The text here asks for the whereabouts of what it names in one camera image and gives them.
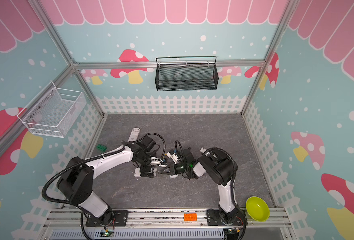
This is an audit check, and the white remote control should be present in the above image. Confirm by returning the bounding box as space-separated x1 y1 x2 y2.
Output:
128 128 141 142
134 168 157 178

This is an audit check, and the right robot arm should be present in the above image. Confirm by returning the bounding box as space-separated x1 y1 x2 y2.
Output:
158 141 247 228

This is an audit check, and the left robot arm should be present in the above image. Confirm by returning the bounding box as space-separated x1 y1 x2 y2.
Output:
41 133 163 226

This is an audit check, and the green toy brick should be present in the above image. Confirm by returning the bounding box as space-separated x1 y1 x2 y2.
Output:
96 144 107 152

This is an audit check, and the lime green bowl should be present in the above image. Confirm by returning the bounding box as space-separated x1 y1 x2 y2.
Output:
246 196 270 222

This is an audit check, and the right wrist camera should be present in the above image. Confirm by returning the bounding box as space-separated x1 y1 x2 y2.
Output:
166 150 181 164

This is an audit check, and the orange toy brick on rail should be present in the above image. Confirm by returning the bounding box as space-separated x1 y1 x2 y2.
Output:
184 213 198 222

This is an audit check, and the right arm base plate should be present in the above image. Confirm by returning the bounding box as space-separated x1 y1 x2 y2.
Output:
206 209 248 226

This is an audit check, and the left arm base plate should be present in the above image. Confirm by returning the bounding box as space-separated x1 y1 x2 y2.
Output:
86 210 129 227

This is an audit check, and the black mesh wall basket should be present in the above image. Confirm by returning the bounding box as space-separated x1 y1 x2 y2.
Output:
155 56 219 92

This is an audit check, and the white wire wall basket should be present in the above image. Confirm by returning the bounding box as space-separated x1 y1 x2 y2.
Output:
17 82 87 138

